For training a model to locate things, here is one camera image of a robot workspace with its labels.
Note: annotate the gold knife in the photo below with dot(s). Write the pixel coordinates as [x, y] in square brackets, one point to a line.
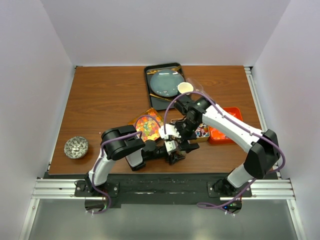
[159, 97]

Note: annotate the orange tray of lollipops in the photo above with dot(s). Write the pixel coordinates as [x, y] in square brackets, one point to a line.
[218, 137]

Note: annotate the gold tin of gummy candies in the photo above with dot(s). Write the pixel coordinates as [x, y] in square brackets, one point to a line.
[149, 122]

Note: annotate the silver patterned bowl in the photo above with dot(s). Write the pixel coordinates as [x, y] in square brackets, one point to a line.
[76, 147]

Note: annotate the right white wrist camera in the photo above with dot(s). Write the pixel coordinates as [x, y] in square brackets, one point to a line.
[168, 130]

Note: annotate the gold fork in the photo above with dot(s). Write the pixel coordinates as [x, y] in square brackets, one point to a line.
[153, 71]

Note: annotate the clear plastic scoop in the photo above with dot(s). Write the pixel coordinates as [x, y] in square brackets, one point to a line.
[197, 87]

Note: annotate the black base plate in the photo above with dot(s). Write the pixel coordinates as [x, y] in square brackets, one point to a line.
[152, 188]

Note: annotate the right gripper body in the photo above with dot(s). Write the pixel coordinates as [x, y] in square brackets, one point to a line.
[187, 129]

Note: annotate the blue-grey ceramic plate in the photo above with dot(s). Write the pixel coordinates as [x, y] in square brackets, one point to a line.
[165, 83]

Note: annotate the dark green mug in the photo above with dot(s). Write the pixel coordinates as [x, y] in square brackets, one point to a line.
[185, 87]

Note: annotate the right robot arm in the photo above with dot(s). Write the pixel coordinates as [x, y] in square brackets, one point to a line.
[261, 147]

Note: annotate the aluminium frame rail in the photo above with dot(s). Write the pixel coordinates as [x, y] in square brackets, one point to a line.
[107, 97]

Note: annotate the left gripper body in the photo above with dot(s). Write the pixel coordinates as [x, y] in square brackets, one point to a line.
[159, 153]

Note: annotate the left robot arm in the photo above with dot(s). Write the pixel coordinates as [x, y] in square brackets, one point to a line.
[126, 142]

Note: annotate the black serving tray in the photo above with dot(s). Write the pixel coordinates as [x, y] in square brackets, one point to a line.
[156, 103]

